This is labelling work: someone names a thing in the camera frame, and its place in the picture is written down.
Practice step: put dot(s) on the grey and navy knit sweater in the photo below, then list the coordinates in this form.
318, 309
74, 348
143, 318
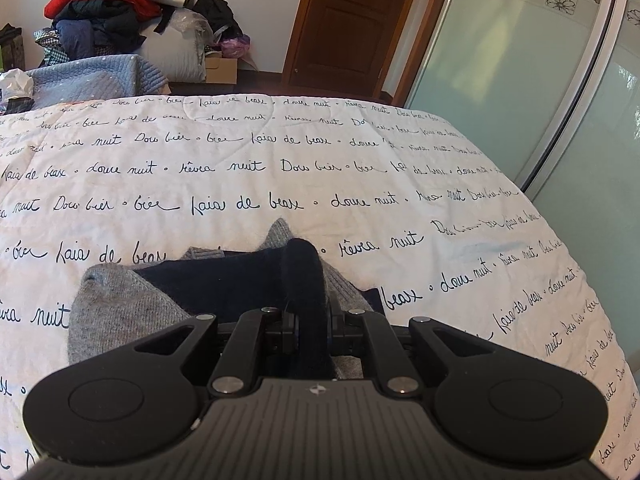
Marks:
125, 305

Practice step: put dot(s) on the pile of clothes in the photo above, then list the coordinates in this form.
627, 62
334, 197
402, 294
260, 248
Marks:
100, 5

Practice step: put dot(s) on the brown wooden door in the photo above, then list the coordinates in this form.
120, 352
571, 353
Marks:
350, 20

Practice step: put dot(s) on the white script-printed blanket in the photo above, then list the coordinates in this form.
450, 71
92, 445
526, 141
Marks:
300, 160

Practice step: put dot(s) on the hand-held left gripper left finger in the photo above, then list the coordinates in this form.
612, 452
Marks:
285, 332

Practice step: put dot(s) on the cardboard box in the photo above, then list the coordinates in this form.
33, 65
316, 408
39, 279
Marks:
222, 70

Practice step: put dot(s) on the blue quilted blanket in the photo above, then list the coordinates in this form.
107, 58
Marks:
100, 75

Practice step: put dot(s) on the frosted glass sliding door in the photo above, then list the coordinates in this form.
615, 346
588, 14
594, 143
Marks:
500, 60
600, 160

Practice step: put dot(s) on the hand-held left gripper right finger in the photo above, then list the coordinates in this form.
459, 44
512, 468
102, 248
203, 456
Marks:
342, 332

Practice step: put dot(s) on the crumpled white plastic bag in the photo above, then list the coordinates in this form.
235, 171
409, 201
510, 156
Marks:
15, 82

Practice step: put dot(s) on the purple bag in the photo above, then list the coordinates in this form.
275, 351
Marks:
234, 46

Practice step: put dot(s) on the white quilted bundle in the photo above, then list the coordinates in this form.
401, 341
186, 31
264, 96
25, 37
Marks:
170, 57

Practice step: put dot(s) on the clear plastic bag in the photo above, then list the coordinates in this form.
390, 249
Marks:
192, 25

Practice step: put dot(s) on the black bag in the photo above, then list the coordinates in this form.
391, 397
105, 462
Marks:
215, 10

